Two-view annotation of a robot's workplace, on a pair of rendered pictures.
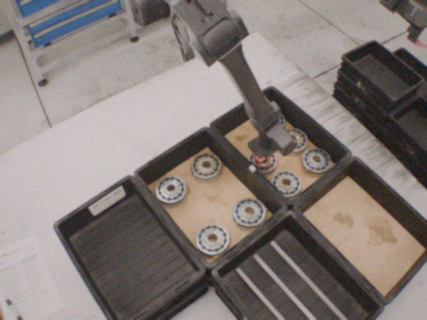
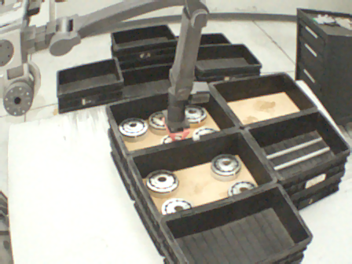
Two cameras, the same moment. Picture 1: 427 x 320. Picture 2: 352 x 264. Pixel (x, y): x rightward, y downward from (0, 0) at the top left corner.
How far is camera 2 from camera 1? 1.21 m
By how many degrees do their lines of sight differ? 53
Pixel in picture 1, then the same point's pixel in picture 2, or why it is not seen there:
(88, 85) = not seen: outside the picture
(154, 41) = not seen: outside the picture
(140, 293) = (272, 246)
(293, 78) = (70, 121)
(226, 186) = (188, 177)
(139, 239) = (220, 244)
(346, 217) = (248, 119)
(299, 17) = not seen: outside the picture
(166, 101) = (42, 210)
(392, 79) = (92, 82)
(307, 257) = (272, 147)
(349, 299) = (306, 136)
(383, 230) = (265, 104)
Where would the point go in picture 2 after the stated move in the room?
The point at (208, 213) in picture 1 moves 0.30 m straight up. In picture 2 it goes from (212, 196) to (218, 117)
